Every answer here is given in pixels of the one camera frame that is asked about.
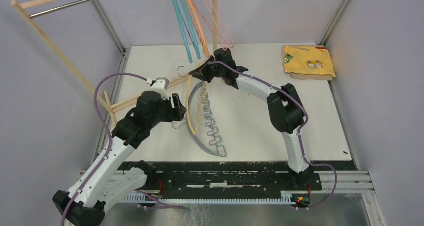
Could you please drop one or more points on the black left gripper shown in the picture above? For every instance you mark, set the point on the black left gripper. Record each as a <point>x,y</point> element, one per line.
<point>173,115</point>

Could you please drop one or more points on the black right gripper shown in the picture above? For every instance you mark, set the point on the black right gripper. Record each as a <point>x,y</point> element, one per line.
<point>201,72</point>

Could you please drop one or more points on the yellow plastic hanger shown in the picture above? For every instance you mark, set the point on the yellow plastic hanger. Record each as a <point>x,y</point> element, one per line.
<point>190,117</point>

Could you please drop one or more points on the orange wavy plastic hanger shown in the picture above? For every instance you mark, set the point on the orange wavy plastic hanger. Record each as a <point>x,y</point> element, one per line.
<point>198,26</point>

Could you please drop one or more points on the blue wavy plastic hanger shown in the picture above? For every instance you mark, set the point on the blue wavy plastic hanger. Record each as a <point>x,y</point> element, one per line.
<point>190,31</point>

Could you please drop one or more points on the pink wire hanger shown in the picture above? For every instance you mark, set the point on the pink wire hanger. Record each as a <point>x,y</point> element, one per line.
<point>211,19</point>

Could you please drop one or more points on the teal plastic hanger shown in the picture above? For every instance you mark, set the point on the teal plastic hanger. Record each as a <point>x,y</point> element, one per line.
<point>182,29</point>

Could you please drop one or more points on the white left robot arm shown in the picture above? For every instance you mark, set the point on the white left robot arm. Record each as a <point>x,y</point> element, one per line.
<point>88,200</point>

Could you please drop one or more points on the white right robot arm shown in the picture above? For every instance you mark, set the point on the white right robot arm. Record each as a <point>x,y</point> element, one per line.
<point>286,111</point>

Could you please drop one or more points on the purple plastic hanger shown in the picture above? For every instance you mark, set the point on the purple plastic hanger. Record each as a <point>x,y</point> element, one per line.
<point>215,145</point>

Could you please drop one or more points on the green plastic hanger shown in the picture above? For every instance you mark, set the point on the green plastic hanger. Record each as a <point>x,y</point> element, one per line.
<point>199,119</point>

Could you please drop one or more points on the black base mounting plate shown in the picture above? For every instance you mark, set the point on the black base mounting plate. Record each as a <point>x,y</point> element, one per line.
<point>228,180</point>

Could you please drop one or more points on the yellow printed folded cloth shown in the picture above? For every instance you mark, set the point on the yellow printed folded cloth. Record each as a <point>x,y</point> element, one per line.
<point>308,62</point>

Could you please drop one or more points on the metal hanging rod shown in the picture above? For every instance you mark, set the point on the metal hanging rod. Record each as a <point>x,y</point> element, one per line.
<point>58,8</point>

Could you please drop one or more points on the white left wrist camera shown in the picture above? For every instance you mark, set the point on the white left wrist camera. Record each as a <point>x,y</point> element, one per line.
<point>159,85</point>

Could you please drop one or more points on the white slotted cable duct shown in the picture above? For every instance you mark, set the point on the white slotted cable duct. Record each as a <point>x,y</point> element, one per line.
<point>285,199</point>

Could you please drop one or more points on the wooden clothes rack frame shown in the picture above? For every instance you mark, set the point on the wooden clothes rack frame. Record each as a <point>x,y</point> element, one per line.
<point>20,7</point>

